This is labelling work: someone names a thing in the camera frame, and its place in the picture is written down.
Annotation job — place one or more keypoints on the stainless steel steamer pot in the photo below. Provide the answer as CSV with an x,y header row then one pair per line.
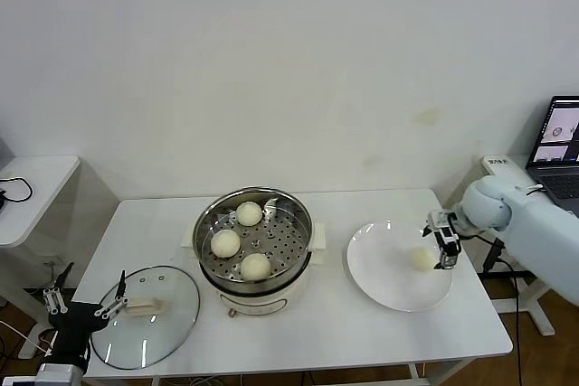
x,y
289,250

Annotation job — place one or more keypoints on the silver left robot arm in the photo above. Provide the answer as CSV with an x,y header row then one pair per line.
x,y
54,377

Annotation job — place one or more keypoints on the black floor bar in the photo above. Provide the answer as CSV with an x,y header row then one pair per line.
x,y
511,275
38,291

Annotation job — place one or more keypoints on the grey laptop with keyboard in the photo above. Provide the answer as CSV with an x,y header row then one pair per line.
x,y
561,178

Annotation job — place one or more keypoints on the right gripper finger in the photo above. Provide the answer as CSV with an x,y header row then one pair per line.
x,y
438,219
448,250

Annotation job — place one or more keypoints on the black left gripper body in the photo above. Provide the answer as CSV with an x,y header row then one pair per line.
x,y
77,320

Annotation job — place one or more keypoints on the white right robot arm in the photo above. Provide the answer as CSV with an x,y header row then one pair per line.
x,y
543,232

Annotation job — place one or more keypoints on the cream electric cooker base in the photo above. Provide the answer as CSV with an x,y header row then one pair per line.
x,y
258,302

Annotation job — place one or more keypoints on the white steamed baozi bun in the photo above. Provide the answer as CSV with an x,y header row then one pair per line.
x,y
255,266
226,242
249,213
420,259

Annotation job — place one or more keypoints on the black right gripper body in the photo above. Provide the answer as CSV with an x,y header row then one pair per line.
x,y
453,228

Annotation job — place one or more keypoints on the white round plate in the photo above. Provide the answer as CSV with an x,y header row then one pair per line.
x,y
389,282

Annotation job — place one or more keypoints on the white side table with laptop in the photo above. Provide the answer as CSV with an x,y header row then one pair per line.
x,y
543,309

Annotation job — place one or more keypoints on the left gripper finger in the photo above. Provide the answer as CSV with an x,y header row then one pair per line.
x,y
120,285
63,278

